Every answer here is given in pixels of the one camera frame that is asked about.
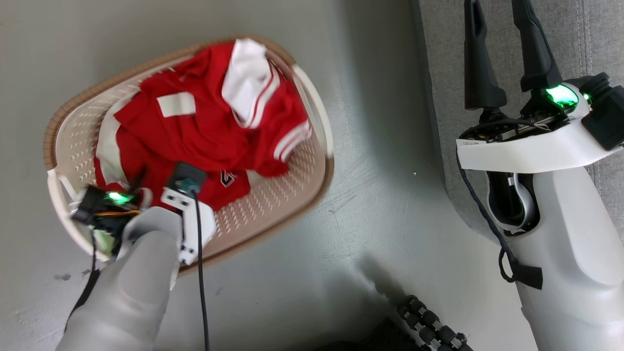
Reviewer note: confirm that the red garment white striped trim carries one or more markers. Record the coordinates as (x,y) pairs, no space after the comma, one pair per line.
(209,122)

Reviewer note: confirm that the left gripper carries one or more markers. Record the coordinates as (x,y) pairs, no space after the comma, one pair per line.
(109,209)

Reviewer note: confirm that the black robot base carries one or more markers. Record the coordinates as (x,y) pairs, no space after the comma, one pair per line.
(370,339)

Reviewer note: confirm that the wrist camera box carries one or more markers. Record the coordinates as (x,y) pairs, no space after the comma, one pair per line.
(186,178)
(607,112)

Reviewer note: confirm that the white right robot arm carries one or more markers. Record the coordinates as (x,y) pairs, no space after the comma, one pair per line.
(575,273)

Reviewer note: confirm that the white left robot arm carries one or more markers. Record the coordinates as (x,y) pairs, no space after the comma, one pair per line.
(126,292)

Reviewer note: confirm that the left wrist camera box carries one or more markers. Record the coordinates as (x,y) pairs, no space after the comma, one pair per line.
(186,178)

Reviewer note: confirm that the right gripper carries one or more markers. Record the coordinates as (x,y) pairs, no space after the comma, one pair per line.
(531,148)

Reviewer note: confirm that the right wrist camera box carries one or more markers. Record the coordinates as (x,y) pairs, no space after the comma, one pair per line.
(607,112)

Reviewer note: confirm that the grey fabric sofa seat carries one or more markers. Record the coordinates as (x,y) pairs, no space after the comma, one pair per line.
(585,29)

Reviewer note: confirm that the beige perforated laundry basket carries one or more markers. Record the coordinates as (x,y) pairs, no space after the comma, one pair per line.
(273,204)

